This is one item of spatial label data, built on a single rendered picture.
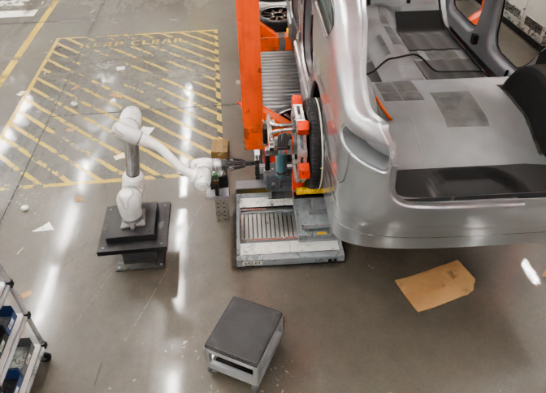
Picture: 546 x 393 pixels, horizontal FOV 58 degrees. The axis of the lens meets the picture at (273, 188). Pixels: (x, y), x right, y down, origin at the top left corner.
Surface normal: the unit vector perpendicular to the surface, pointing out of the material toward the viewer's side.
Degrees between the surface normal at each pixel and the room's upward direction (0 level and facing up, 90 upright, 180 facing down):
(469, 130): 22
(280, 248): 0
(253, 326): 0
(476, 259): 0
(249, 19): 90
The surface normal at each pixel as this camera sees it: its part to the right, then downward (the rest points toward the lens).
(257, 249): -0.01, -0.77
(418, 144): 0.01, -0.48
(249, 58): 0.07, 0.64
